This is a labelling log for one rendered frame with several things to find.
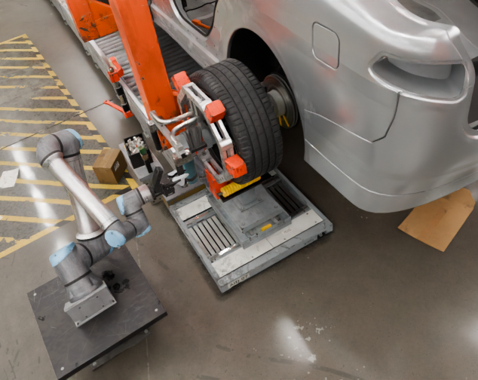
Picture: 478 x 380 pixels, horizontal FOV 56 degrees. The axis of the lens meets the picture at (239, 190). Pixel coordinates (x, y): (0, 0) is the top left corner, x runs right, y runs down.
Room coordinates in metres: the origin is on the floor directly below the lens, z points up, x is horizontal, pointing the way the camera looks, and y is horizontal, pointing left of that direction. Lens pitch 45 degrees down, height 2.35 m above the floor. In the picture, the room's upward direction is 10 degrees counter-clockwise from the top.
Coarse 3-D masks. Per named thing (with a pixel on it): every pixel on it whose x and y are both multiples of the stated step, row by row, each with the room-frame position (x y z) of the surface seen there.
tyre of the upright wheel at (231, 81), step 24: (216, 72) 1.99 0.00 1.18; (240, 72) 1.96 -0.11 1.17; (216, 96) 1.84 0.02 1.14; (240, 96) 1.83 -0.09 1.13; (264, 96) 1.84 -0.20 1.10; (240, 120) 1.73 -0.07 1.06; (264, 120) 1.76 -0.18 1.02; (240, 144) 1.68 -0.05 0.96; (264, 144) 1.70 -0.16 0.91; (264, 168) 1.71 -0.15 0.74
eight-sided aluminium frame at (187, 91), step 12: (192, 84) 2.02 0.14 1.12; (180, 96) 2.09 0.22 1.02; (192, 96) 1.92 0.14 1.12; (204, 96) 1.90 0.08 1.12; (180, 108) 2.15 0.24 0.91; (204, 108) 1.81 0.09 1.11; (216, 132) 1.73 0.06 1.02; (228, 144) 1.69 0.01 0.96; (204, 156) 2.03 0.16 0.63; (228, 156) 1.72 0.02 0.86; (216, 168) 1.93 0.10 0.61; (216, 180) 1.83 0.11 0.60
